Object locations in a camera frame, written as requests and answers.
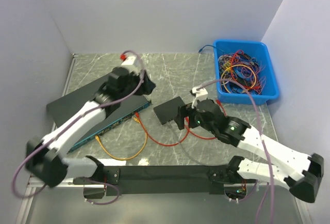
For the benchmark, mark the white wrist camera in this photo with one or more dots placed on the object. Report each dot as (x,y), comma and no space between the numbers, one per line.
(199,94)
(129,61)

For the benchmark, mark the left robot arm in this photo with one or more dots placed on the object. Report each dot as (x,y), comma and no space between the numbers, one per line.
(45,158)

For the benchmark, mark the large black network switch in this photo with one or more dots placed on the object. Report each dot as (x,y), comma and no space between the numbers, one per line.
(68,107)

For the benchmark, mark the blue plastic bin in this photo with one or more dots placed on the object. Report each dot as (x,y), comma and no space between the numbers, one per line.
(249,63)

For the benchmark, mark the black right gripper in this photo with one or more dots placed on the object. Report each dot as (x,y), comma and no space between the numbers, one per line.
(184,111)

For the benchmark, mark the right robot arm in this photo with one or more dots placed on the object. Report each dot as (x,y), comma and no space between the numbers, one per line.
(297,172)

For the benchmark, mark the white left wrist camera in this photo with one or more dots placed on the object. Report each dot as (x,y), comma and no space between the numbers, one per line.
(129,61)

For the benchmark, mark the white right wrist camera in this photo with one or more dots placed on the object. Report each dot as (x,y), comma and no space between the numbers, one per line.
(199,94)

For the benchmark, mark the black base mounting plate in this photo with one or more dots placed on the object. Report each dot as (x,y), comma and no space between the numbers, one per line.
(171,179)

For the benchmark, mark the small black network switch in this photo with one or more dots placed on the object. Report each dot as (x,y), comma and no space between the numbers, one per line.
(168,110)

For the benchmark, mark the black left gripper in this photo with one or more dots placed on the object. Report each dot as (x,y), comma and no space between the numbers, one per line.
(147,87)

